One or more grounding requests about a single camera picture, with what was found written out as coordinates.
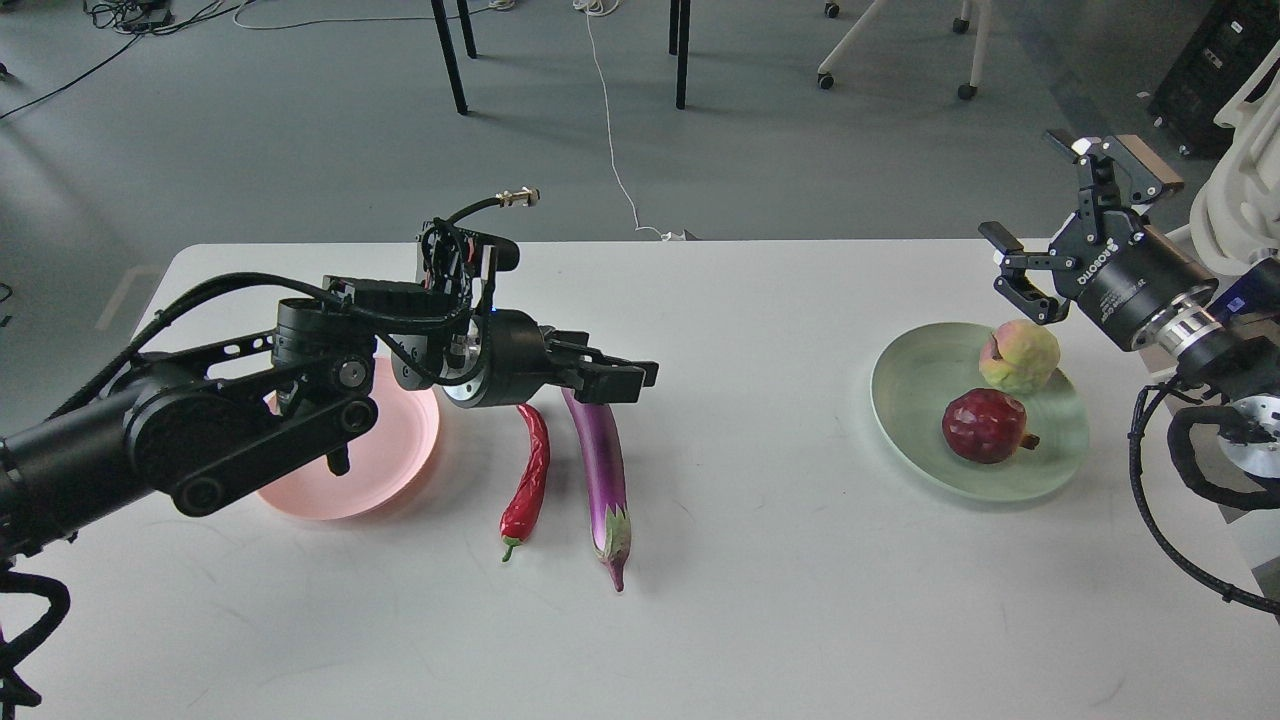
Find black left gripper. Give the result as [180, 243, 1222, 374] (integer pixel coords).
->
[443, 310, 659, 407]

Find green plate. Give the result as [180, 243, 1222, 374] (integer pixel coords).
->
[870, 322, 1091, 503]

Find red chili pepper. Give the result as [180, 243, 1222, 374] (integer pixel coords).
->
[499, 404, 550, 562]

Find yellow green peach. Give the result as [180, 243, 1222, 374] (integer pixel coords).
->
[977, 319, 1062, 395]

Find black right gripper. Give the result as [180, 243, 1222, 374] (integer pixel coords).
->
[978, 129, 1219, 351]

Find white rolling chair base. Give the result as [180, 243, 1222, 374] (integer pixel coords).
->
[815, 1, 993, 102]

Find pink plate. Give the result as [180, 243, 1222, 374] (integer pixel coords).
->
[255, 357, 442, 521]

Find black equipment case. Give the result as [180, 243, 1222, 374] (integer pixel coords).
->
[1147, 1, 1279, 158]

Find black floor cables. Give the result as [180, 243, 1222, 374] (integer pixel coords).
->
[0, 0, 241, 120]

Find red pomegranate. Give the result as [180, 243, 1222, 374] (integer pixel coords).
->
[941, 388, 1041, 464]

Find white office chair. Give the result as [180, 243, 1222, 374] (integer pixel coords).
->
[1167, 45, 1279, 278]

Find black table legs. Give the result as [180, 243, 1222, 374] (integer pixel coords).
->
[430, 1, 692, 117]

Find white floor cable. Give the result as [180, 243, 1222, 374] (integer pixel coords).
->
[573, 0, 691, 242]

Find purple eggplant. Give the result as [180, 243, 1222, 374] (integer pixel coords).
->
[561, 388, 634, 593]

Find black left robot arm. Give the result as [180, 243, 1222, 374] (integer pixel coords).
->
[1, 188, 659, 719]

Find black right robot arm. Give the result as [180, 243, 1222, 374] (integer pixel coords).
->
[979, 129, 1277, 615]

